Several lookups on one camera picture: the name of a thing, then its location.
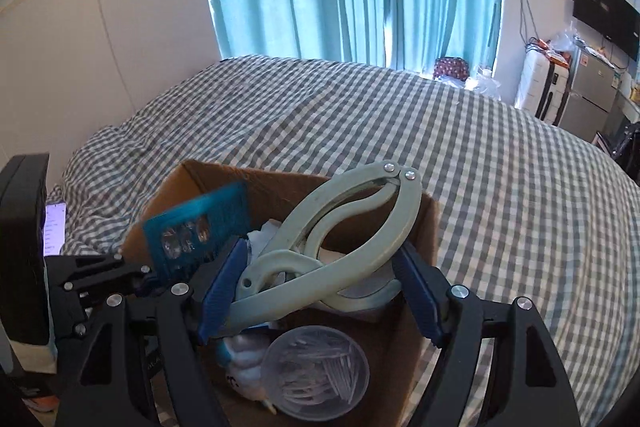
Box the white unicorn toy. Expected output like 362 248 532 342
215 331 277 415

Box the teal blister card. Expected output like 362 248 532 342
142 182 250 284

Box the white tissue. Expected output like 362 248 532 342
246 218 342 287

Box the clear jar blue label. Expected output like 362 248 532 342
260 326 370 423

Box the grey white sock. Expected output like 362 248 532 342
314 262 401 315

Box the smartphone with lit screen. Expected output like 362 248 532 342
43 202 66 257

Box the brown cardboard box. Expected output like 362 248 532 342
142 159 437 426

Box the grey checkered bed cover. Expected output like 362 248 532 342
49 55 639 426

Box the black bag on chair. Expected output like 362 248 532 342
594 122 640 185

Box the silver mini fridge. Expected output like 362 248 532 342
554 48 618 142

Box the white suitcase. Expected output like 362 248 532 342
514 49 570 124

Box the purple patterned bag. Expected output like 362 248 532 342
433 56 470 82

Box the black wall television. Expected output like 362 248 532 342
573 0 639 60

